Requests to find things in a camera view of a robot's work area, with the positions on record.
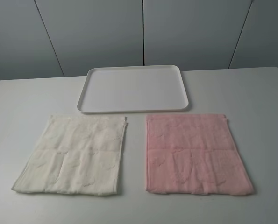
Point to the pink towel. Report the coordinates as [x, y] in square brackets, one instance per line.
[193, 154]

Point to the white rectangular plastic tray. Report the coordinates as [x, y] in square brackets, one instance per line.
[157, 88]

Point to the cream white towel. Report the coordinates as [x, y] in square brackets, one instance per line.
[75, 155]

